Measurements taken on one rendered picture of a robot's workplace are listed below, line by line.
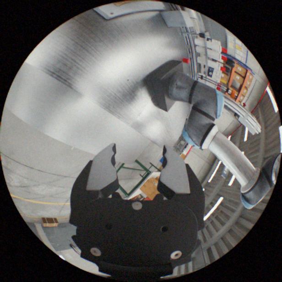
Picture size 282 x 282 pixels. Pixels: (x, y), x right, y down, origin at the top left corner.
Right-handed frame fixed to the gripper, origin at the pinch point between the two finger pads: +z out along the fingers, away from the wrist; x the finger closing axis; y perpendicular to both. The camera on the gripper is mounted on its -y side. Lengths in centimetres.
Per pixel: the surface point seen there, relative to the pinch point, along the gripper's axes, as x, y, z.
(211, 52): 38, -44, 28
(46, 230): -331, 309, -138
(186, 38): 23, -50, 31
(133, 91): -2.6, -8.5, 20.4
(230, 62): 68, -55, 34
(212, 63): 43, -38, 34
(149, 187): 19, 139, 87
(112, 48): -7.6, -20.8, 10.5
